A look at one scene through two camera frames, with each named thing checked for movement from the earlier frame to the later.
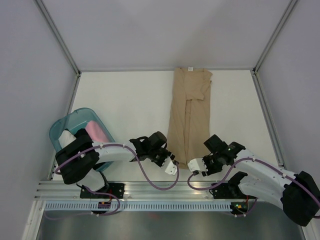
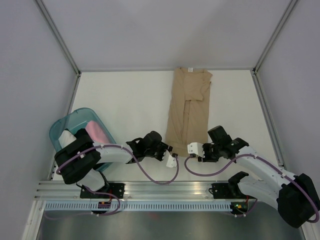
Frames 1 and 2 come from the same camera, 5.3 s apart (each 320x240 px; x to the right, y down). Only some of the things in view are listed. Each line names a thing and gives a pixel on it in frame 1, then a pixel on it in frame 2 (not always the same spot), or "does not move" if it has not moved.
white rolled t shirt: (66, 138) does not move
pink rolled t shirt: (95, 131) does not move
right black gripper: (210, 171) → (207, 159)
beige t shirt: (188, 134) does not move
